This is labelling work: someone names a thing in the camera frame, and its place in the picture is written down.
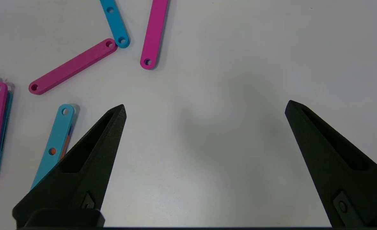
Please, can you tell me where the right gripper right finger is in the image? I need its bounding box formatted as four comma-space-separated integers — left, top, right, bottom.
285, 100, 377, 228

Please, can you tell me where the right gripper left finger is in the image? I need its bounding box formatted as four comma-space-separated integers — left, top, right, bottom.
12, 104, 127, 229

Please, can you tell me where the short blue three-hole bar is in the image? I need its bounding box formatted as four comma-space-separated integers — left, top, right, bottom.
99, 0, 130, 49

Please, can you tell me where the pink bar with purple underside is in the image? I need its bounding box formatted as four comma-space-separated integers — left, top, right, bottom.
140, 0, 169, 70

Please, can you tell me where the long blue bar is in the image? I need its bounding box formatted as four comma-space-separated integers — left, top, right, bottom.
30, 104, 77, 191

